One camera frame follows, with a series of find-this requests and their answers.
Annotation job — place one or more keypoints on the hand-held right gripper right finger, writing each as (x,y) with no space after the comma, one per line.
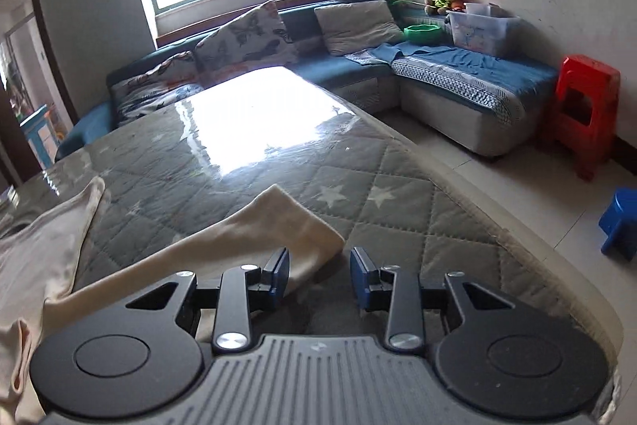
(361,275)

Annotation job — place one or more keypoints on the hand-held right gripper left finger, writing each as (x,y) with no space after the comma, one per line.
(281,270)

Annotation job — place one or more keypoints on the cream knit garment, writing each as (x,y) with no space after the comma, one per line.
(164,265)

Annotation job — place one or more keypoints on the grey quilted star table cover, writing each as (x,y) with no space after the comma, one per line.
(398,231)

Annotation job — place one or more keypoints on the blue corner sofa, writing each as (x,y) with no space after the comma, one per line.
(338,66)

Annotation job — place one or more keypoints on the flat butterfly print pillow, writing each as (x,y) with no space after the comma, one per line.
(149,91)

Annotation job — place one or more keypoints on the blue sofa cover cloth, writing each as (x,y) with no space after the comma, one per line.
(448,61)

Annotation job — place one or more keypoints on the large butterfly print pillow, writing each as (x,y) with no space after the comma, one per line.
(249,39)

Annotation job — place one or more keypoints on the grey pillow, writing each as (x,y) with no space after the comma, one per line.
(353,26)

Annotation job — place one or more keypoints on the green plastic bowl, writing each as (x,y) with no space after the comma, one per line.
(422,34)

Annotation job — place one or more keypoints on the blue plastic stool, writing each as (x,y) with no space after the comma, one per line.
(619,216)

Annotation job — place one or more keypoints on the clear plastic storage box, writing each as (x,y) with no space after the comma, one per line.
(477,31)

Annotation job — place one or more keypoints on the blue cabinet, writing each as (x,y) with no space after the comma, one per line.
(40,136)

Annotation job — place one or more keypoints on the red plastic stool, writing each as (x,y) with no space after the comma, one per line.
(587,74)

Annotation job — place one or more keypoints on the dark brown door frame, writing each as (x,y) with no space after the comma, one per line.
(55,51)

